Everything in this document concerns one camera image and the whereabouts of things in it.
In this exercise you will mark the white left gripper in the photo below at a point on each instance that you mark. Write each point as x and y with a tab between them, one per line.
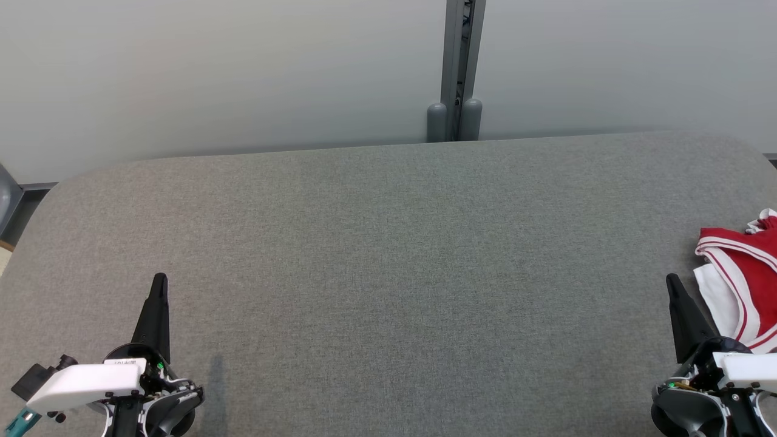
91	382

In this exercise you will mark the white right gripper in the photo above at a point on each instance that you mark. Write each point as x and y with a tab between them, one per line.
740	370

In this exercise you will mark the red shirt white sleeves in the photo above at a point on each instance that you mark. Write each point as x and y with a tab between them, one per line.
753	273

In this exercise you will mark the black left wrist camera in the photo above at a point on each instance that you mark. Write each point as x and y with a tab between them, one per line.
30	381

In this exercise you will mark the grey metal partition post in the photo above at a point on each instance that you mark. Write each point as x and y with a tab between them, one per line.
7	200
452	60

